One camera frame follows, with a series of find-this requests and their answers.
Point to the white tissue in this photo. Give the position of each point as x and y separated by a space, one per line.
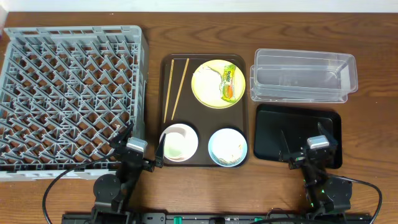
206 86

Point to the white bowl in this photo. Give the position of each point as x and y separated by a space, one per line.
181 142

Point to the light blue bowl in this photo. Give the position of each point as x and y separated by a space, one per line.
227 147

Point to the wooden chopstick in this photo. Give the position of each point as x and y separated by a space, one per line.
168 89
180 88

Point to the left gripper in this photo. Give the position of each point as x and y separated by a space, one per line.
137 157

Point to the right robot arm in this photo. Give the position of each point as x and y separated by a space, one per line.
327 195

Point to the dark brown serving tray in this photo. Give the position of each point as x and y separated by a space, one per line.
204 120

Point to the green snack wrapper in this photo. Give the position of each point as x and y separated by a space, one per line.
227 83

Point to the black waste tray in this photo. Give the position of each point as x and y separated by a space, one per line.
298 124

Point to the clear plastic bin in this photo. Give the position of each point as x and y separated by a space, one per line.
303 74

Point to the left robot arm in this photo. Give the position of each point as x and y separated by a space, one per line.
113 191

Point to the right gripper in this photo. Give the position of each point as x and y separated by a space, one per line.
308 157

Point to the grey dishwasher rack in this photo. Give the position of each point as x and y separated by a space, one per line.
65 93

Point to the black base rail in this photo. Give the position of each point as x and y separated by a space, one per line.
161 218

